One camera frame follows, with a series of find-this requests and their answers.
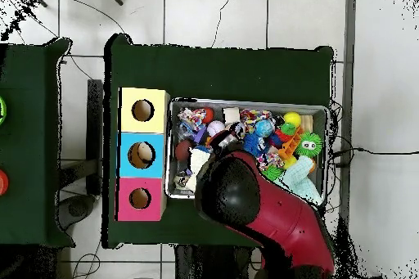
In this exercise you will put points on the blue spiky eyed toy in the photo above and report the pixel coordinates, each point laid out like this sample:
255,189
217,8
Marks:
253,144

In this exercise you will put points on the mint green cloth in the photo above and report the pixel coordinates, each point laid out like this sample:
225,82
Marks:
301,180

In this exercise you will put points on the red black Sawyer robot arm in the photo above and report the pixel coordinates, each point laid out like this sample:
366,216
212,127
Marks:
278,213

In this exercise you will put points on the shallow mesh bin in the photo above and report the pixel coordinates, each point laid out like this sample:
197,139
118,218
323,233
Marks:
229,104

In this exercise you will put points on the wooden box with three holes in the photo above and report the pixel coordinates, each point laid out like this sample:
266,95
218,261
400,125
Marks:
154,207

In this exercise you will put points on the white baseball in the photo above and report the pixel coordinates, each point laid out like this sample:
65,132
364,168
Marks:
215,126

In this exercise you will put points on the red orange ball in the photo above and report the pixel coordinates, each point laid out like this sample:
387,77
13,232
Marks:
208,114

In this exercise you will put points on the plain wooden cube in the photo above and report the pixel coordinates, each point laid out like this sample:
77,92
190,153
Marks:
231,114

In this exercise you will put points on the crumpled colourful paper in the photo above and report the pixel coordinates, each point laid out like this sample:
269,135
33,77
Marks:
193,118

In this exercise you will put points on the cream waffle cloth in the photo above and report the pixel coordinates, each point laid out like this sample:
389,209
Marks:
198,164

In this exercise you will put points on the dark green table cloth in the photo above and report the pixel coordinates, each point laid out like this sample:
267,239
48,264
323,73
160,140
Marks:
212,72
26,148

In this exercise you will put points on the yellow ball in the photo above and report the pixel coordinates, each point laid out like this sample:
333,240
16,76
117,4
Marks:
292,118

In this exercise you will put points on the large green spiky eyed toy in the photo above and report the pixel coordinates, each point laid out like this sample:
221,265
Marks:
309,144

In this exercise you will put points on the black upright panel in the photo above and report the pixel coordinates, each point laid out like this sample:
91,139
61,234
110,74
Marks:
95,128

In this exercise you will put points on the green ball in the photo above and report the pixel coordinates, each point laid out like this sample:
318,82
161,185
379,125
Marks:
1,110

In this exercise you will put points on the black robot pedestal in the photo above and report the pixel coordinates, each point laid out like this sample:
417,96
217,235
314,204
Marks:
209,266

